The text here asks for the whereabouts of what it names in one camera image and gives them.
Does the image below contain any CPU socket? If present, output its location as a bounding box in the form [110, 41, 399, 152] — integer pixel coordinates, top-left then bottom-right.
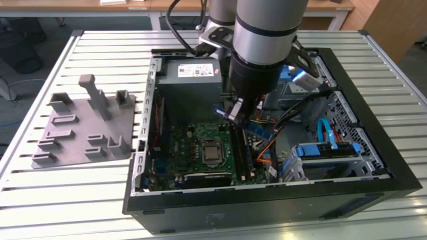
[199, 139, 227, 168]

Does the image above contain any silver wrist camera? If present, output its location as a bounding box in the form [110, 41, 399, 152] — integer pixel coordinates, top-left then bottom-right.
[290, 69, 322, 92]
[198, 26, 235, 57]

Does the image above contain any black RAM slot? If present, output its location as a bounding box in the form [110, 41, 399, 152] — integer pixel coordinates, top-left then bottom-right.
[231, 124, 248, 181]

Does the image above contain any grey parts rack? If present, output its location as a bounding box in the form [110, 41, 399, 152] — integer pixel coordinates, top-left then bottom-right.
[31, 74, 140, 170]

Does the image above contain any blue RAM stick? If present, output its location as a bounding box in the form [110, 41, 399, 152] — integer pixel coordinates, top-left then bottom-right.
[212, 104, 272, 141]

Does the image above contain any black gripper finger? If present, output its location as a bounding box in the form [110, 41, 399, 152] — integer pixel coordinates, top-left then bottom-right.
[226, 102, 244, 124]
[238, 97, 256, 126]

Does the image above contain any black PC case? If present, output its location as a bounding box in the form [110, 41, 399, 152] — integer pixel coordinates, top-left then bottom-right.
[122, 47, 423, 236]

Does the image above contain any black cable bundle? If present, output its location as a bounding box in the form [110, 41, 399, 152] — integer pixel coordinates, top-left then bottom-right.
[272, 89, 335, 133]

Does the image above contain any metal disk bay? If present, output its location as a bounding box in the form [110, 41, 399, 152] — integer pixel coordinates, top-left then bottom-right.
[262, 54, 337, 111]
[279, 144, 385, 182]

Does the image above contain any green motherboard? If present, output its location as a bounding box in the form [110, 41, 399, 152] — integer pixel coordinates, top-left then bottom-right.
[143, 119, 278, 191]

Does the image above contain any black camera cable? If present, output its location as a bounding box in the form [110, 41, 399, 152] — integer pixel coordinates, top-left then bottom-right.
[166, 0, 215, 58]

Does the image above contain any silver CPU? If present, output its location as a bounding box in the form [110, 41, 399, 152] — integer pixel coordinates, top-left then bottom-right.
[203, 145, 223, 161]

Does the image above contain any grey power supply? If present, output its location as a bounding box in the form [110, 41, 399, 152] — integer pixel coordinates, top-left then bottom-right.
[156, 58, 235, 125]

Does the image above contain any wooden desk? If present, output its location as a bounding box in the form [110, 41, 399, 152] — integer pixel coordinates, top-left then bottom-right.
[0, 0, 357, 31]

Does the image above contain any blue flat data wire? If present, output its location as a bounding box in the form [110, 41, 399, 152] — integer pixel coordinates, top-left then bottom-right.
[316, 117, 341, 151]

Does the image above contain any blue disk carrier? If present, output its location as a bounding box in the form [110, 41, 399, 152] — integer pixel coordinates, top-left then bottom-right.
[279, 65, 296, 82]
[295, 142, 362, 160]

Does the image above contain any black graphics card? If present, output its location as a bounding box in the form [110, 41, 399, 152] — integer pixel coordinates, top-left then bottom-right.
[182, 171, 234, 190]

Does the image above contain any wooden cabinet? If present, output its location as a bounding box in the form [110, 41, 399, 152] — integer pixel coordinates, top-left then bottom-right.
[362, 0, 427, 63]

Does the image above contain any orange wire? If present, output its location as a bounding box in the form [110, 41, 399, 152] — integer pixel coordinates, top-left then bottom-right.
[255, 144, 279, 164]

